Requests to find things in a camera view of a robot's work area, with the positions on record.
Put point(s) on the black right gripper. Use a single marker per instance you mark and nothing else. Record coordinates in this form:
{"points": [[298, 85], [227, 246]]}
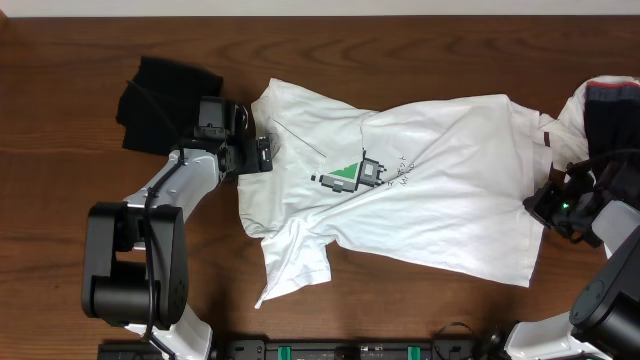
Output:
{"points": [[539, 206]]}

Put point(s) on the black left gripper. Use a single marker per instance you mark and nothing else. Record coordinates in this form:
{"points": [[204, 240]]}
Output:
{"points": [[251, 163]]}

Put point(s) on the white printed t-shirt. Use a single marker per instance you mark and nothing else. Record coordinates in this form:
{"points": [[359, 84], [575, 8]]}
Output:
{"points": [[434, 183]]}

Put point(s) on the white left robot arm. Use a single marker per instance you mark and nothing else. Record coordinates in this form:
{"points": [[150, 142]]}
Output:
{"points": [[135, 272]]}

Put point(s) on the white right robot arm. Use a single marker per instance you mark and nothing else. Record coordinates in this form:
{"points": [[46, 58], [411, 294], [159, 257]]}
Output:
{"points": [[603, 322]]}

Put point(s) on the white crumpled garment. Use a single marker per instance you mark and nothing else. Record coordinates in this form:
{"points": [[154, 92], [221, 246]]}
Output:
{"points": [[567, 139]]}

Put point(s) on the black folded cloth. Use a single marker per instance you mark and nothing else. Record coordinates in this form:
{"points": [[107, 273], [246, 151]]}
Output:
{"points": [[160, 105]]}

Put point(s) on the dark navy striped garment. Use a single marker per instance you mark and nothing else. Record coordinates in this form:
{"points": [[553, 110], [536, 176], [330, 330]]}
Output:
{"points": [[611, 116]]}

